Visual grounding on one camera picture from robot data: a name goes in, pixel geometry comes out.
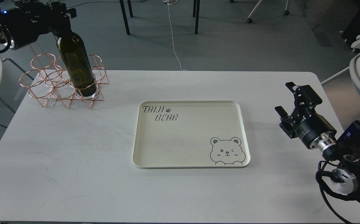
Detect black table legs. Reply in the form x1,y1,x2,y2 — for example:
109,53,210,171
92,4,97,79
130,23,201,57
119,0,201,35

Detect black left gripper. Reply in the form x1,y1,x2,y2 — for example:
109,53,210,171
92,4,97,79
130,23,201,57
0,2,77,50

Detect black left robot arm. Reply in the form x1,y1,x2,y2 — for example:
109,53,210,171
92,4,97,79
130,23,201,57
0,0,85,77

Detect cream bear serving tray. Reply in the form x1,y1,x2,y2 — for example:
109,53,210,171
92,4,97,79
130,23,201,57
133,100,251,169

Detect white chair base with casters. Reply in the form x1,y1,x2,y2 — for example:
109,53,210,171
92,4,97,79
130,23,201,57
246,0,291,24

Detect white floor cable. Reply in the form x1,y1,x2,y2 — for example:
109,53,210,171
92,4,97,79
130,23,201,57
163,0,188,71

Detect rose gold wire bottle rack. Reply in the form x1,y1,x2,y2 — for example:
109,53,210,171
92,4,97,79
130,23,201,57
19,43,109,109

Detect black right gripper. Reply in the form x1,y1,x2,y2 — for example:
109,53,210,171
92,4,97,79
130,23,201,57
274,82,337,149

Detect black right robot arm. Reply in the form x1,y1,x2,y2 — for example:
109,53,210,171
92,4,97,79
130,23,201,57
275,82,360,224

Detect dark green wine bottle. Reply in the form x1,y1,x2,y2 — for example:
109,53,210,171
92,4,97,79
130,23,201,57
57,31,97,98

